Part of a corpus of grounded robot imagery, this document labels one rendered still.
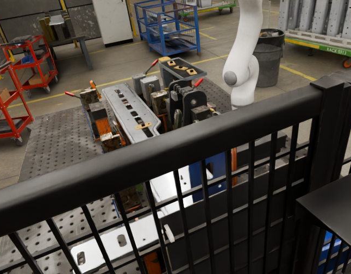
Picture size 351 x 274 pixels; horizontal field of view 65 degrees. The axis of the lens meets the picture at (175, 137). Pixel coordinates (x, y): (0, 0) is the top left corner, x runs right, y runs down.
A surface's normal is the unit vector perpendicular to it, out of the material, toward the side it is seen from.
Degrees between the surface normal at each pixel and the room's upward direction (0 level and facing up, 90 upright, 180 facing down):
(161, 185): 0
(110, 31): 90
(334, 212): 0
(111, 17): 90
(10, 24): 93
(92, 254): 0
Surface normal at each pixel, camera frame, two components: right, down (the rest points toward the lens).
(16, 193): -0.13, -0.84
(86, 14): 0.29, 0.45
